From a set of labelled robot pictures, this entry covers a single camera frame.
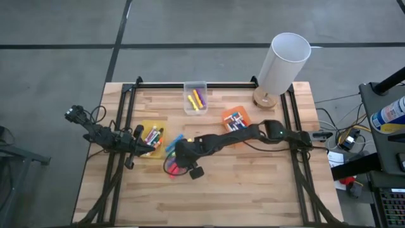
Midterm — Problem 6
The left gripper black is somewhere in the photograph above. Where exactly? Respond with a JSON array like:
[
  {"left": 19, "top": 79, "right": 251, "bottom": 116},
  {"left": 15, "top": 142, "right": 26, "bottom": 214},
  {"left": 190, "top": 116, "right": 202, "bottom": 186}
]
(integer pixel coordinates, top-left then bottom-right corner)
[{"left": 121, "top": 124, "right": 156, "bottom": 170}]

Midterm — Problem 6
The orange Expo marker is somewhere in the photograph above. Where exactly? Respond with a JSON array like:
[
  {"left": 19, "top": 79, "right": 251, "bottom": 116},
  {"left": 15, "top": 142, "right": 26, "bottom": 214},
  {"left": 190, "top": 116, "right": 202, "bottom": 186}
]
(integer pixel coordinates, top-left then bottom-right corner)
[{"left": 146, "top": 136, "right": 164, "bottom": 156}]

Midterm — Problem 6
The pink Expo marker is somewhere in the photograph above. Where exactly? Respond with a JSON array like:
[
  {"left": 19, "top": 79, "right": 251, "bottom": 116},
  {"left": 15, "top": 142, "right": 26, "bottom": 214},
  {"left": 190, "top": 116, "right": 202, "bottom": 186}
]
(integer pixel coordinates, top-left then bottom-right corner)
[{"left": 144, "top": 125, "right": 158, "bottom": 143}]

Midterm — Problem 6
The blue highlighter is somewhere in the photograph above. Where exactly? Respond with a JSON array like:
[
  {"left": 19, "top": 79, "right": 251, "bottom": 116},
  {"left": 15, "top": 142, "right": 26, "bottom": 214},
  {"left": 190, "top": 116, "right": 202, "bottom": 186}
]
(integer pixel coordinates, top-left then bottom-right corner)
[{"left": 165, "top": 133, "right": 185, "bottom": 153}]

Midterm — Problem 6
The dark green Expo marker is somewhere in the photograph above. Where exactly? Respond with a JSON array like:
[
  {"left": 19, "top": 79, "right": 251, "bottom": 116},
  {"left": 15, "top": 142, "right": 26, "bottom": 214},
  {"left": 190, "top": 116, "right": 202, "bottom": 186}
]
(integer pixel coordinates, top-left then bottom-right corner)
[{"left": 151, "top": 127, "right": 165, "bottom": 147}]

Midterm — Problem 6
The yellow translucent plastic bin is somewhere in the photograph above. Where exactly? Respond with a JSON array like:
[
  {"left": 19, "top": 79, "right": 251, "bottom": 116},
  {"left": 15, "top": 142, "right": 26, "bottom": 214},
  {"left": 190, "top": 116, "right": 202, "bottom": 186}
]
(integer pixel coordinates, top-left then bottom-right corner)
[{"left": 139, "top": 119, "right": 168, "bottom": 160}]

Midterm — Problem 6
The clear plastic bin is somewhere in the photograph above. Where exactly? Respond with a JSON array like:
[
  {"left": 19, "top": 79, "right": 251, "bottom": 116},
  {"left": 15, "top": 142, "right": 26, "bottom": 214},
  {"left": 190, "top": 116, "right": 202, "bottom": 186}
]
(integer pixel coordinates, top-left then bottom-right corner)
[{"left": 182, "top": 80, "right": 209, "bottom": 116}]

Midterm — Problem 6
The orange translucent plastic bin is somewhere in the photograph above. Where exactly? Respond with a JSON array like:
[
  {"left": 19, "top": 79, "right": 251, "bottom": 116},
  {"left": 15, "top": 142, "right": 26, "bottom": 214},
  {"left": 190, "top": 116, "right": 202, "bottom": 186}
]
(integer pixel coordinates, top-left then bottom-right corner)
[{"left": 221, "top": 105, "right": 253, "bottom": 132}]

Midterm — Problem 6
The grey metal stand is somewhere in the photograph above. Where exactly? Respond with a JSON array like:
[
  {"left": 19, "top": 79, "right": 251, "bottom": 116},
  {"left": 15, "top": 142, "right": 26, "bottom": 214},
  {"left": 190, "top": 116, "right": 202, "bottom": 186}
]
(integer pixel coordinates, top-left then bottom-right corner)
[{"left": 0, "top": 125, "right": 51, "bottom": 227}]

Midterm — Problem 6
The white shade table lamp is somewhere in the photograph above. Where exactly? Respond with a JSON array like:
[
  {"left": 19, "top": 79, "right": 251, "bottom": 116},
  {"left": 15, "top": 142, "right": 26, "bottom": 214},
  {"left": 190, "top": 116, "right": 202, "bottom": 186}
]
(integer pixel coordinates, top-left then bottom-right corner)
[{"left": 252, "top": 32, "right": 313, "bottom": 110}]

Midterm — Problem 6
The white paper sheet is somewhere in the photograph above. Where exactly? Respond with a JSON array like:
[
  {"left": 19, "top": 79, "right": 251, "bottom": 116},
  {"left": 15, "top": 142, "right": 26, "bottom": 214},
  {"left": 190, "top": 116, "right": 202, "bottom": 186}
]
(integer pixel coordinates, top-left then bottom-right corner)
[{"left": 327, "top": 151, "right": 345, "bottom": 168}]

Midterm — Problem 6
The small blue electronics box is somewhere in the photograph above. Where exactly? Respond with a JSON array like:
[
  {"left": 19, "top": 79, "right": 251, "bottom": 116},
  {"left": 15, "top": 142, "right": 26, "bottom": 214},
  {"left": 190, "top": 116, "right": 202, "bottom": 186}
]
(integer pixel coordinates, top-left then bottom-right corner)
[{"left": 336, "top": 134, "right": 356, "bottom": 152}]

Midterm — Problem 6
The black diagonal bar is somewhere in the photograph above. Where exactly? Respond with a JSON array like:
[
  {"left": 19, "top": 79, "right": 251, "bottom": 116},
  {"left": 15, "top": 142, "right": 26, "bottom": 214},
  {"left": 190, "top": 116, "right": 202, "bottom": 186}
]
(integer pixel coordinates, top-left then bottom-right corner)
[{"left": 330, "top": 153, "right": 380, "bottom": 182}]

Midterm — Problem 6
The black cart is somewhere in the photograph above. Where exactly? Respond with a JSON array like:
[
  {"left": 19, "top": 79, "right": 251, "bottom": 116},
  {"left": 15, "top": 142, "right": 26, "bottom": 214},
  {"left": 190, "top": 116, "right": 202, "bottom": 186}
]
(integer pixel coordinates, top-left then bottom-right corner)
[{"left": 358, "top": 81, "right": 405, "bottom": 191}]

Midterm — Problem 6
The white wipes canister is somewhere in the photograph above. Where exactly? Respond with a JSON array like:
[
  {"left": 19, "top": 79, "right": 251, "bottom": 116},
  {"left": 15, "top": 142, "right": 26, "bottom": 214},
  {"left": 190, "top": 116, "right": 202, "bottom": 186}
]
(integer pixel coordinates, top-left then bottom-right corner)
[{"left": 369, "top": 96, "right": 405, "bottom": 134}]

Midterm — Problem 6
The black vertical pole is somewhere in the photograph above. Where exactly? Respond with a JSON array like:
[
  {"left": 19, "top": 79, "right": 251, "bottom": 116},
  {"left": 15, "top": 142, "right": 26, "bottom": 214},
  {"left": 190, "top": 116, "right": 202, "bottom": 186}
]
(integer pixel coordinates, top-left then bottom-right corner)
[{"left": 371, "top": 66, "right": 405, "bottom": 96}]

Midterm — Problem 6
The backlit keyboard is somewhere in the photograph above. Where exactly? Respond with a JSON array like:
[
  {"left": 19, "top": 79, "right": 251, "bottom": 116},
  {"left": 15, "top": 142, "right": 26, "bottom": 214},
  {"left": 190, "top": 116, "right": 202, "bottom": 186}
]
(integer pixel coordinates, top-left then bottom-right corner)
[{"left": 378, "top": 187, "right": 405, "bottom": 228}]

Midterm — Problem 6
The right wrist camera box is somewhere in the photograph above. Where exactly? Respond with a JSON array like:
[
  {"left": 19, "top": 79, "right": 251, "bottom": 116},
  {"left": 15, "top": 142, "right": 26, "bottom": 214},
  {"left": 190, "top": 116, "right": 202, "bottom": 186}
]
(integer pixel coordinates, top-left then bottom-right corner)
[{"left": 189, "top": 165, "right": 205, "bottom": 181}]

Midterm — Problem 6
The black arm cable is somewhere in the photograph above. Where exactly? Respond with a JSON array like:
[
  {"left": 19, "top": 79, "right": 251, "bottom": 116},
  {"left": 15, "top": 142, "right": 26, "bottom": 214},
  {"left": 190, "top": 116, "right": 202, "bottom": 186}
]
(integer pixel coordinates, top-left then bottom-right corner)
[{"left": 90, "top": 105, "right": 108, "bottom": 125}]

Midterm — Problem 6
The black metal rig frame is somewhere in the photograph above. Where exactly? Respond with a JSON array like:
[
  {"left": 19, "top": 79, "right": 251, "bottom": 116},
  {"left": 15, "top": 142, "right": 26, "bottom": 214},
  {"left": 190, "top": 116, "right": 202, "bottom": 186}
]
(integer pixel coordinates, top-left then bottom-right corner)
[{"left": 74, "top": 75, "right": 344, "bottom": 227}]

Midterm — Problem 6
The thin black cable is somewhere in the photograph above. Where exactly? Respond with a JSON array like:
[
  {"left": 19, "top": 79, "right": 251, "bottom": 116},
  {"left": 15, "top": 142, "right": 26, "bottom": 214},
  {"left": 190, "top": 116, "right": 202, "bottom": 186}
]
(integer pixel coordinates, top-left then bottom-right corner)
[{"left": 315, "top": 92, "right": 361, "bottom": 105}]

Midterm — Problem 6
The yellow cable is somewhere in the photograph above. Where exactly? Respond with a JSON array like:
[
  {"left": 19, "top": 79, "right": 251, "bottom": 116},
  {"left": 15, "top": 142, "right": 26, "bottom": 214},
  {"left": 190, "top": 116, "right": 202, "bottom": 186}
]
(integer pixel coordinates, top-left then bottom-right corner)
[{"left": 337, "top": 124, "right": 371, "bottom": 144}]

